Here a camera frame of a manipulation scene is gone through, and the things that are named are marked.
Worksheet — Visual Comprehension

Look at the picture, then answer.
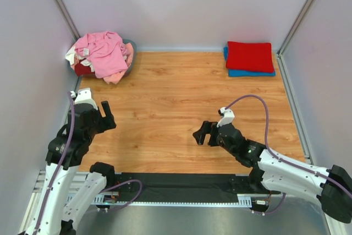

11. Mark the white cream garment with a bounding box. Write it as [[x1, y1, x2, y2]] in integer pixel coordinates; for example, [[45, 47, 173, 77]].
[[65, 46, 84, 67]]

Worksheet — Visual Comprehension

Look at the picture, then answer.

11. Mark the light pink garment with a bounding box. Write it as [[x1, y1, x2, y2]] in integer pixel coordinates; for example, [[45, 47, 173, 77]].
[[103, 44, 132, 84]]

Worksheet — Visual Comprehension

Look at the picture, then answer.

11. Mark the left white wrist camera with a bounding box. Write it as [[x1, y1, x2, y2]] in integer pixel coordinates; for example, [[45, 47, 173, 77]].
[[69, 88, 98, 110]]

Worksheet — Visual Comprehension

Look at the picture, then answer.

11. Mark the grey laundry basket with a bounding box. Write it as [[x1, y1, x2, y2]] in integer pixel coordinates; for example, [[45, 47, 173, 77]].
[[123, 39, 137, 77]]

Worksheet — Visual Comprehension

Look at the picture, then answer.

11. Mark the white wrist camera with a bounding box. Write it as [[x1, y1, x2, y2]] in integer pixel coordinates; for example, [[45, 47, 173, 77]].
[[217, 107, 235, 128], [69, 88, 98, 110]]

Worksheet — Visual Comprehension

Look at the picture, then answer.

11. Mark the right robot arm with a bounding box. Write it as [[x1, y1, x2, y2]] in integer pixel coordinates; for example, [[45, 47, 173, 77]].
[[193, 121, 351, 223]]

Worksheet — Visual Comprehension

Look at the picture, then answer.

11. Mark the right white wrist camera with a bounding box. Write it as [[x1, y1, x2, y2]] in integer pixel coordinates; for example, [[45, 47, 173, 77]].
[[217, 107, 235, 128]]

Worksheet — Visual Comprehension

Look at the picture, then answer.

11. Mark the pink t shirt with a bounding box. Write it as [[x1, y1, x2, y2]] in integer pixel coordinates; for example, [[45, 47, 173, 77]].
[[74, 31, 129, 79]]

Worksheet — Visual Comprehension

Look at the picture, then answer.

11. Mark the dark red garment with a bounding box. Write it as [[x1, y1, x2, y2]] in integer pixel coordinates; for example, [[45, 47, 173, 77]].
[[73, 63, 95, 76]]

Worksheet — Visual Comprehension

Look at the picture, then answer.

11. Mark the red t shirt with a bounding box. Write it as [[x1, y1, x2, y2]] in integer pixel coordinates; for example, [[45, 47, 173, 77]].
[[225, 41, 274, 73]]

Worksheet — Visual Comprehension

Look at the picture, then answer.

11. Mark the folded blue t shirt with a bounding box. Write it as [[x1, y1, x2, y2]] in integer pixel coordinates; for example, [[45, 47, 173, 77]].
[[223, 46, 276, 77]]

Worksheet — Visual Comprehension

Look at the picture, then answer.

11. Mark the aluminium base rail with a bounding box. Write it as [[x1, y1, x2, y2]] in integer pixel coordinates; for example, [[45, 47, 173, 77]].
[[32, 170, 337, 207]]

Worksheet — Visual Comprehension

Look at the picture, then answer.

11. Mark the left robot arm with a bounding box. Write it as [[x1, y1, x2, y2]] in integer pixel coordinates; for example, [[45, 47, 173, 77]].
[[23, 101, 116, 234]]

